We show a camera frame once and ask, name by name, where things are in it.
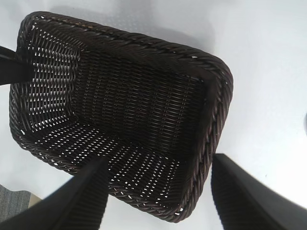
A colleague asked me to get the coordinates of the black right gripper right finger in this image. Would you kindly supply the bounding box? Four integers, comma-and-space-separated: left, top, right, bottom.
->
211, 153, 307, 230

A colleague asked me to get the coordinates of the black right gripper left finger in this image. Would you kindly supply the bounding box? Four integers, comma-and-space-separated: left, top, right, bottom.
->
0, 156, 110, 230

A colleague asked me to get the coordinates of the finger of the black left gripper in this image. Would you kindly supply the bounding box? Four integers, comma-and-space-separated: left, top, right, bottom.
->
0, 45, 33, 86

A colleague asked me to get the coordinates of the dark brown wicker basket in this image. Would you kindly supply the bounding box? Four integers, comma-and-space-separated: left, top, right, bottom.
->
8, 10, 235, 224

